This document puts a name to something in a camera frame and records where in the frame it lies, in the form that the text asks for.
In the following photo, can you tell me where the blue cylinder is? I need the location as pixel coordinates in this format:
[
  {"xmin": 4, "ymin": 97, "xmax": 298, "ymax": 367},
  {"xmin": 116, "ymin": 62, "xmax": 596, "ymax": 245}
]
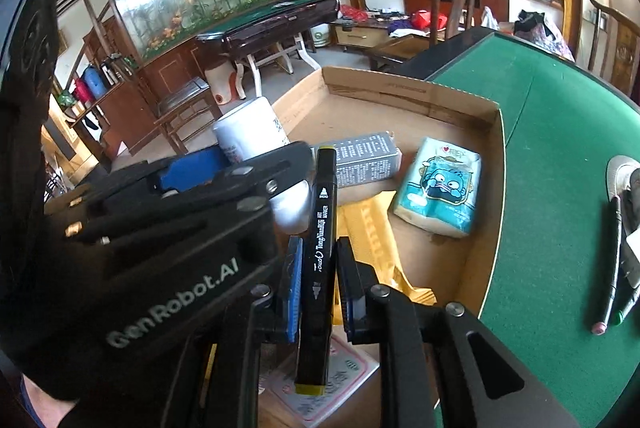
[{"xmin": 84, "ymin": 66, "xmax": 108, "ymax": 99}]

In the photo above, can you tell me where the grey pen with pink tip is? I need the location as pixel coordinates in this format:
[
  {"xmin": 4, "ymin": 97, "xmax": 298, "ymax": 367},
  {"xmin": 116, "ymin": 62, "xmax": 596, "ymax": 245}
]
[{"xmin": 591, "ymin": 195, "xmax": 623, "ymax": 335}]

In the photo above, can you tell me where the low wooden cabinet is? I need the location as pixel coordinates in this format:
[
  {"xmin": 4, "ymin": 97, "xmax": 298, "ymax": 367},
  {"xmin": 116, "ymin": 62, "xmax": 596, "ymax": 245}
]
[{"xmin": 330, "ymin": 16, "xmax": 401, "ymax": 49}]

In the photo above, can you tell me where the white carton with red print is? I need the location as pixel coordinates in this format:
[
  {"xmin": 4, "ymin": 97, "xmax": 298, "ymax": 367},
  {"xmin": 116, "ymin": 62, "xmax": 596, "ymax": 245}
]
[{"xmin": 260, "ymin": 333, "xmax": 381, "ymax": 426}]

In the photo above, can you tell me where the dark mahjong table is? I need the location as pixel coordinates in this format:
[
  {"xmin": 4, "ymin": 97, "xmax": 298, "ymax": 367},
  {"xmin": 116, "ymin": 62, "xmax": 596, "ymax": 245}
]
[{"xmin": 195, "ymin": 0, "xmax": 341, "ymax": 94}]

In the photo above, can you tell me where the wooden coffee table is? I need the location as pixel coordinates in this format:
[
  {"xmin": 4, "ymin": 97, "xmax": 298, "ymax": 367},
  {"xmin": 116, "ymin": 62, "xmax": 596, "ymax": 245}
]
[{"xmin": 365, "ymin": 33, "xmax": 432, "ymax": 72}]

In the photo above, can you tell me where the red cloth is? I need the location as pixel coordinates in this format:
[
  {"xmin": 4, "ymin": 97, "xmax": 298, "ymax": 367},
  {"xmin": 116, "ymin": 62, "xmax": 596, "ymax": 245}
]
[{"xmin": 412, "ymin": 10, "xmax": 448, "ymax": 30}]

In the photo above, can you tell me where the grey pen with green tip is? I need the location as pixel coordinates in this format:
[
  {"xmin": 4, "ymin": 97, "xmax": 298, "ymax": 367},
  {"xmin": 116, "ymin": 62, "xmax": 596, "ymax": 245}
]
[{"xmin": 612, "ymin": 283, "xmax": 640, "ymax": 325}]

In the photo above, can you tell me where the grey printed carton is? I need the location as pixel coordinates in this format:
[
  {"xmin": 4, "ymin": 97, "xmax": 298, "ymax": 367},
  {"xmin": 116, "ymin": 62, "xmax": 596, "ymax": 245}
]
[{"xmin": 330, "ymin": 131, "xmax": 403, "ymax": 189}]

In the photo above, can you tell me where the dark clothing pile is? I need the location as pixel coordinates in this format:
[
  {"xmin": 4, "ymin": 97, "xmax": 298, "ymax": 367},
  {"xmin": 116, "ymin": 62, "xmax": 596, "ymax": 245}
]
[{"xmin": 515, "ymin": 8, "xmax": 576, "ymax": 59}]

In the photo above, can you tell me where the large white plastic bottle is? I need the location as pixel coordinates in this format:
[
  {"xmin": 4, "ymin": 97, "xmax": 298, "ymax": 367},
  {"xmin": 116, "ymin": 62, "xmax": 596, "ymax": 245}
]
[{"xmin": 212, "ymin": 97, "xmax": 311, "ymax": 231}]

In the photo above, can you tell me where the wooden chair with carved back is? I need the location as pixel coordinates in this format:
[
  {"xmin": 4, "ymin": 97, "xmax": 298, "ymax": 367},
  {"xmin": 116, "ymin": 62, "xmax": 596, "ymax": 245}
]
[{"xmin": 587, "ymin": 0, "xmax": 640, "ymax": 99}]

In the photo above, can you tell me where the black marker pen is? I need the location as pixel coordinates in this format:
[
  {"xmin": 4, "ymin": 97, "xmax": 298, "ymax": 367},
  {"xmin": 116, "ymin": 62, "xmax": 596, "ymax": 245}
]
[{"xmin": 294, "ymin": 145, "xmax": 338, "ymax": 396}]

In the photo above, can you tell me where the shallow cardboard box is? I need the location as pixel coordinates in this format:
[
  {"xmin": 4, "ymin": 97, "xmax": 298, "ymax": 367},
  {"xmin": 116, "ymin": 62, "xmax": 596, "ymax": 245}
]
[{"xmin": 257, "ymin": 66, "xmax": 506, "ymax": 428}]

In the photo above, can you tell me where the white bucket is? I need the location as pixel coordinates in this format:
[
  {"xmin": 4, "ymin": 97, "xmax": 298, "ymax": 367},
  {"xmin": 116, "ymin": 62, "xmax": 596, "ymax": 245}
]
[{"xmin": 309, "ymin": 23, "xmax": 332, "ymax": 52}]

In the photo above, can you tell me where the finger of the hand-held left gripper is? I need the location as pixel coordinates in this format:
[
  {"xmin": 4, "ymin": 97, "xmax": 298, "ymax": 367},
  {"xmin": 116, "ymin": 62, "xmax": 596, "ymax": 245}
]
[
  {"xmin": 80, "ymin": 142, "xmax": 315, "ymax": 248},
  {"xmin": 47, "ymin": 145, "xmax": 232, "ymax": 209}
]

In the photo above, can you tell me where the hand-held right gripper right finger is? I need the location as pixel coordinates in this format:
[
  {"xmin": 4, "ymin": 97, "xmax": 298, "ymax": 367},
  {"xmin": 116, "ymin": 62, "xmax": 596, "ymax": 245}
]
[{"xmin": 336, "ymin": 236, "xmax": 581, "ymax": 428}]

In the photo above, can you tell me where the blue tissue pack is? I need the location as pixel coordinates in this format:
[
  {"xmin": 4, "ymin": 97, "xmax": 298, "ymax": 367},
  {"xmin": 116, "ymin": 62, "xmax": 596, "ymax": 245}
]
[{"xmin": 392, "ymin": 137, "xmax": 482, "ymax": 239}]

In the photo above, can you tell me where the person's left forearm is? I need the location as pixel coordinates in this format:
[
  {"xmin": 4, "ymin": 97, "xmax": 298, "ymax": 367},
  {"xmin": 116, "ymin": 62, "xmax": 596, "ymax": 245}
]
[{"xmin": 20, "ymin": 375, "xmax": 78, "ymax": 428}]

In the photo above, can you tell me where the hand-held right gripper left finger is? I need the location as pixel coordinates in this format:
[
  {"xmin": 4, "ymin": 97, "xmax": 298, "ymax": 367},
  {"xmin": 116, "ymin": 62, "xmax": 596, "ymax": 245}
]
[{"xmin": 202, "ymin": 237, "xmax": 304, "ymax": 428}]

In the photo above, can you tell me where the yellow snack packet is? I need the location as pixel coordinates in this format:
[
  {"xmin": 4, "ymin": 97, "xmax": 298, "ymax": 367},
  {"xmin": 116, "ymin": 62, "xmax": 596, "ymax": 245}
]
[{"xmin": 332, "ymin": 191, "xmax": 436, "ymax": 326}]

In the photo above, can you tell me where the dark wooden armchair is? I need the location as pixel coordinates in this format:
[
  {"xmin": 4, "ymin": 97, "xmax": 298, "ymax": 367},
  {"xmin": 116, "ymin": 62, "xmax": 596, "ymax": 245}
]
[{"xmin": 137, "ymin": 68, "xmax": 223, "ymax": 154}]

